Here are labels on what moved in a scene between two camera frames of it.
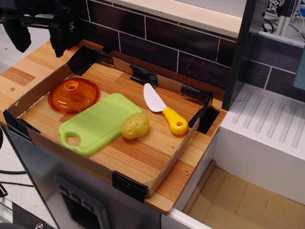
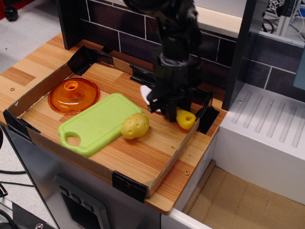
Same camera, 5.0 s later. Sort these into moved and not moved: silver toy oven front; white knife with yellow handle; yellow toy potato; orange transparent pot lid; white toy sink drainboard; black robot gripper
Moved: black robot gripper; white knife with yellow handle
Not moved: white toy sink drainboard; orange transparent pot lid; silver toy oven front; yellow toy potato
